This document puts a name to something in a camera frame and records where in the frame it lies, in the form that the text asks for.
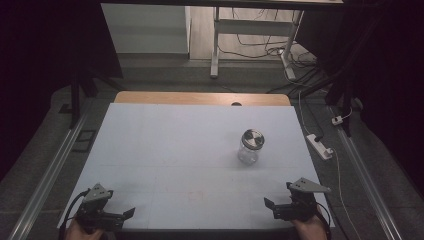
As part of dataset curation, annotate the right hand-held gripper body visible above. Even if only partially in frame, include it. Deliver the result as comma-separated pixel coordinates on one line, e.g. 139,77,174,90
273,177,332,222

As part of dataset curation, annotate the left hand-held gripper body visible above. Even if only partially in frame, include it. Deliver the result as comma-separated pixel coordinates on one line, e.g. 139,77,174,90
77,182,126,233

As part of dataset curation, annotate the clear glass jar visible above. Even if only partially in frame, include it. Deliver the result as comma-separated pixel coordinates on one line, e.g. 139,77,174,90
237,139,262,166

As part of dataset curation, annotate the round steel jar lid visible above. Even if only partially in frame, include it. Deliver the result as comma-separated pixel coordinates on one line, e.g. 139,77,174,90
241,128,266,151

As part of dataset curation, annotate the person's right hand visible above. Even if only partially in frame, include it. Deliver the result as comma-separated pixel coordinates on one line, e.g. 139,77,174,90
291,207,330,240

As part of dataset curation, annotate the person's left hand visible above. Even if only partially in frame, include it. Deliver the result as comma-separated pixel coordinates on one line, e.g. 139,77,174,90
64,218,104,240

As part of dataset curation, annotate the white power strip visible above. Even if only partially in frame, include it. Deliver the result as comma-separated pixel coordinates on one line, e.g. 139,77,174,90
306,133,334,161

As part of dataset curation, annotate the black metal stand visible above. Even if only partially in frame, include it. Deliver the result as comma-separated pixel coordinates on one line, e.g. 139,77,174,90
289,64,355,138
68,66,125,129

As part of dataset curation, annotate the wooden table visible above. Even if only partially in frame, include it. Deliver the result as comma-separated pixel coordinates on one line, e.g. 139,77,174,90
114,90,292,107

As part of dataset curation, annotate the black curtain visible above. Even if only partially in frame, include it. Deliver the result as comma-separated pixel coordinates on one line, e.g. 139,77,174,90
0,0,124,183
295,0,424,196

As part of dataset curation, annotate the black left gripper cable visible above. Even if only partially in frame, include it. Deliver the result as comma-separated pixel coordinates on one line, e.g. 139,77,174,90
59,189,92,240

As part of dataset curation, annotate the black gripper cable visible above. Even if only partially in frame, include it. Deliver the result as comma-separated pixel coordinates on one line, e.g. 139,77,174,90
59,189,92,240
316,206,333,240

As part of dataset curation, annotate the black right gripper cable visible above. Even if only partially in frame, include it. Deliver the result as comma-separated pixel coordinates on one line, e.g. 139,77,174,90
316,206,333,240

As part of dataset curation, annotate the thin white cable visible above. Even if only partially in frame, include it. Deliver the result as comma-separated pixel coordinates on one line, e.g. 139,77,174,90
332,149,363,240

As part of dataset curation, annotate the aluminium rail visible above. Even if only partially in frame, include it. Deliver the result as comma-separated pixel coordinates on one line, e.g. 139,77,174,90
328,106,405,240
8,109,92,240

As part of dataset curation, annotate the black rectangular floor frame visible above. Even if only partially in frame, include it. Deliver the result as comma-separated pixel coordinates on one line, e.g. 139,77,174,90
72,129,98,154

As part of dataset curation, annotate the tangle of black floor cables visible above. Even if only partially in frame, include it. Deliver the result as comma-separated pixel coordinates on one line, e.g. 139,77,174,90
218,8,319,69

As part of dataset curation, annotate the white desk frame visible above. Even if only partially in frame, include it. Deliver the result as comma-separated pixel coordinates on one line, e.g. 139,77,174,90
209,6,305,81

